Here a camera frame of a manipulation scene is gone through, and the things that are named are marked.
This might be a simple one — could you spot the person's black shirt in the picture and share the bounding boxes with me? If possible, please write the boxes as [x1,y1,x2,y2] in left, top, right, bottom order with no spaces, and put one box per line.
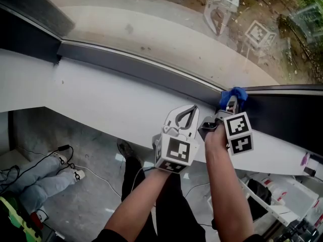
[92,228,263,242]

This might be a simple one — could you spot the person's right hand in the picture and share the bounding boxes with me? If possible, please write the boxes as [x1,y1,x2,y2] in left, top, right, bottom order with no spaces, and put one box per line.
[203,124,230,153]

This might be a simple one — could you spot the black bag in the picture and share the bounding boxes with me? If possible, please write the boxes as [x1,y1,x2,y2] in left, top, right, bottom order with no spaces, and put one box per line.
[247,178,273,221]

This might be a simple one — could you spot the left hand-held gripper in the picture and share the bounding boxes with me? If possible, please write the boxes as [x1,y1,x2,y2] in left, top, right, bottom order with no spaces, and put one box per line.
[151,104,200,174]

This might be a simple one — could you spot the small purple item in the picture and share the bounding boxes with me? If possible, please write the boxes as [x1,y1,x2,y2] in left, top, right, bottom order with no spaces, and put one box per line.
[300,152,311,167]

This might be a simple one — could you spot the person's left forearm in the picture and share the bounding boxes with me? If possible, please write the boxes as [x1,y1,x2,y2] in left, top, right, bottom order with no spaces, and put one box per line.
[103,169,172,239]

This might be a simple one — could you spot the black green helmet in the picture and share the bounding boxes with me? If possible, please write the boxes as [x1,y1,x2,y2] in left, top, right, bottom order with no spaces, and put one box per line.
[0,195,43,242]

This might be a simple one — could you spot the thin white gripper cable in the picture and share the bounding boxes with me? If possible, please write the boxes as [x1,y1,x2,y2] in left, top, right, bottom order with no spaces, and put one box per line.
[130,165,155,194]

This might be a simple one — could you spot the black window frame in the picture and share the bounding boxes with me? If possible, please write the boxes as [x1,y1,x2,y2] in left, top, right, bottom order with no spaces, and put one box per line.
[0,0,323,151]

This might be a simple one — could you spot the blue cleaning cloth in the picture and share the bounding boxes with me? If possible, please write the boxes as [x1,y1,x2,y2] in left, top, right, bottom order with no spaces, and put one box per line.
[219,86,248,110]

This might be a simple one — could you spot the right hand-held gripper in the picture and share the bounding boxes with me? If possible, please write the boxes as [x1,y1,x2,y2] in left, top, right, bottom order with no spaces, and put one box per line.
[197,95,254,156]

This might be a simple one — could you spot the black cable with adapter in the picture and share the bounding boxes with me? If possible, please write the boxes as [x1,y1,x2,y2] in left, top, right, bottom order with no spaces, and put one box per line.
[0,144,75,194]

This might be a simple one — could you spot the person's black trousers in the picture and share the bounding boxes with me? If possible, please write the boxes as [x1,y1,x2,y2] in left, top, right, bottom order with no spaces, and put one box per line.
[121,156,218,242]

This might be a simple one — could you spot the white rack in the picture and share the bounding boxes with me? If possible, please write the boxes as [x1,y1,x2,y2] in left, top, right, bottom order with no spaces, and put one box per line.
[206,170,320,234]

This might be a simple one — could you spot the person's dark shoe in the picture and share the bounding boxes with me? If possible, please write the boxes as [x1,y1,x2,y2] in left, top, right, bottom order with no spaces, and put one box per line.
[116,139,138,161]

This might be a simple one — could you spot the person's right forearm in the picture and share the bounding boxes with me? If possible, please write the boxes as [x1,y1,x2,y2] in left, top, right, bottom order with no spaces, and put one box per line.
[204,146,254,239]

